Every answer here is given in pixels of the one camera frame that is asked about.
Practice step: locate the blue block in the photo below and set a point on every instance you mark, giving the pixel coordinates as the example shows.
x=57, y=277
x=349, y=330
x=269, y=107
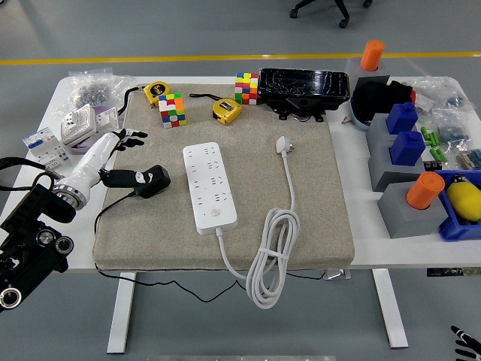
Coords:
x=407, y=148
x=401, y=118

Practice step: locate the clear bag of metal nuts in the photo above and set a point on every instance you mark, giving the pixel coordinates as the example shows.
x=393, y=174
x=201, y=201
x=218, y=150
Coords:
x=92, y=94

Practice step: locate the green peg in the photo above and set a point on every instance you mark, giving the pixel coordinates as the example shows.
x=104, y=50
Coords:
x=424, y=133
x=439, y=155
x=434, y=139

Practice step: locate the blue plastic bin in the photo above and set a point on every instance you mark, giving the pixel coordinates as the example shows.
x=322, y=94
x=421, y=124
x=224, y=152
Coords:
x=456, y=229

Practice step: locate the white wall socket box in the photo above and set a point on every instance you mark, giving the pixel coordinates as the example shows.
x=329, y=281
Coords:
x=79, y=124

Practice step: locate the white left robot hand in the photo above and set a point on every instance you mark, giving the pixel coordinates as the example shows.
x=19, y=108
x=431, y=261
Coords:
x=94, y=158

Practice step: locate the lilac tape roll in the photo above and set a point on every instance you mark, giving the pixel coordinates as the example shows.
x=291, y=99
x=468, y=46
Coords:
x=77, y=149

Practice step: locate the silver bracket under table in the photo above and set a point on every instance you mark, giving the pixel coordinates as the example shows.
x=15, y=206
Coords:
x=336, y=274

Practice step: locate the multicolour puzzle cube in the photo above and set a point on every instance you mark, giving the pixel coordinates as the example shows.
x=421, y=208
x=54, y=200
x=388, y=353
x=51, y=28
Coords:
x=172, y=111
x=247, y=88

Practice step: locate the black office chair base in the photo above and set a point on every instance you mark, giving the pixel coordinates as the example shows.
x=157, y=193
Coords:
x=340, y=7

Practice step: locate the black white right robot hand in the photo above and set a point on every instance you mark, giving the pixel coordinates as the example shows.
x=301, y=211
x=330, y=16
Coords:
x=471, y=351

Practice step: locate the clear bag of blue parts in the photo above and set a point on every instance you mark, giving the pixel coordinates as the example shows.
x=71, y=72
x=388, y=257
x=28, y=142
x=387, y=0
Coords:
x=452, y=129
x=443, y=90
x=471, y=158

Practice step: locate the black cracked screen device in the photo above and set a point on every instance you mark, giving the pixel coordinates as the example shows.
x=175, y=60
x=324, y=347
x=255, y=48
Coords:
x=304, y=84

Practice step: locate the black cloth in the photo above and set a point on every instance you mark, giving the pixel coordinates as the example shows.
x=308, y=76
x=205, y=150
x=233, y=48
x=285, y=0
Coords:
x=372, y=99

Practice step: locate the orange cylinder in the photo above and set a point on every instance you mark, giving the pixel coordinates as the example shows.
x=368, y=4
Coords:
x=424, y=190
x=372, y=54

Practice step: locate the white socket panel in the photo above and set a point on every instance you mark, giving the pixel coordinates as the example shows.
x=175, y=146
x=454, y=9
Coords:
x=107, y=120

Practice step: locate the small metal part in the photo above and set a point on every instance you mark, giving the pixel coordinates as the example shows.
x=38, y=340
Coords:
x=345, y=120

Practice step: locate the grey-brown mat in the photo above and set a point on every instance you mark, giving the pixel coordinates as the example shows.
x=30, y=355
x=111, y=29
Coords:
x=158, y=233

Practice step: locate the yellow tape measure black label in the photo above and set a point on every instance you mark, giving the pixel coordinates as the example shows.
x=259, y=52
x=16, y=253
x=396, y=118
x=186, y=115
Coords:
x=157, y=92

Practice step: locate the white power strip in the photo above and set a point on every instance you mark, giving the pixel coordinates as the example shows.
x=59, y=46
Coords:
x=210, y=188

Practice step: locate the white circuit breaker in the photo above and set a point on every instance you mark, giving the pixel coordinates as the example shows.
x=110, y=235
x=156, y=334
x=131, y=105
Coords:
x=43, y=146

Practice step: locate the small black circuit board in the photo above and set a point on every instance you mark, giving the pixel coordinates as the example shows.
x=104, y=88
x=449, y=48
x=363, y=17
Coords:
x=433, y=165

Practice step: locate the white blue bowl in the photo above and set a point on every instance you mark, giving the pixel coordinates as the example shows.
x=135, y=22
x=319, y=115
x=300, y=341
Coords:
x=357, y=116

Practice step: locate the black box under table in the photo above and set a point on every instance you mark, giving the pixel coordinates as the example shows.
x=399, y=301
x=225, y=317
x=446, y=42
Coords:
x=451, y=272

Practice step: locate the grey block base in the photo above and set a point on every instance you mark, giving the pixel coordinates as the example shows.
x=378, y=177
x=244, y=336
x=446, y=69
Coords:
x=379, y=169
x=376, y=131
x=353, y=69
x=398, y=218

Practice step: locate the black plug adapter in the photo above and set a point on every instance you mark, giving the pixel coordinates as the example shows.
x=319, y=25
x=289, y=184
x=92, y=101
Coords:
x=158, y=183

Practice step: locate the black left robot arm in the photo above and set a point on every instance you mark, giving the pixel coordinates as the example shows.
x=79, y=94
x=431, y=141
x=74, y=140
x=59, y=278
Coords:
x=30, y=240

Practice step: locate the yellow rounded toy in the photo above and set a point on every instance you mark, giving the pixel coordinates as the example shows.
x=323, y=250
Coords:
x=466, y=199

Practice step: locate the white table leg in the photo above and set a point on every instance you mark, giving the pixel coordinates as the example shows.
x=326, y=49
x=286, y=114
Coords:
x=391, y=308
x=121, y=312

